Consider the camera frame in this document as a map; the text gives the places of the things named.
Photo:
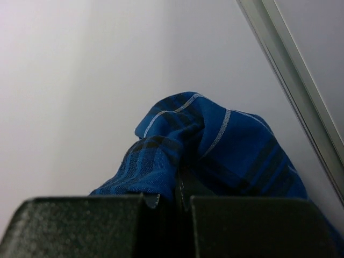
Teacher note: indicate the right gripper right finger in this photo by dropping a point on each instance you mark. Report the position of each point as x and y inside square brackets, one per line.
[228, 226]

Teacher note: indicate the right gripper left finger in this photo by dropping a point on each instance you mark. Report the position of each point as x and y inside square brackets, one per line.
[117, 226]

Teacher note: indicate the dark blue plaid shirt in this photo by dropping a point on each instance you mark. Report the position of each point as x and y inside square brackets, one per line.
[232, 153]

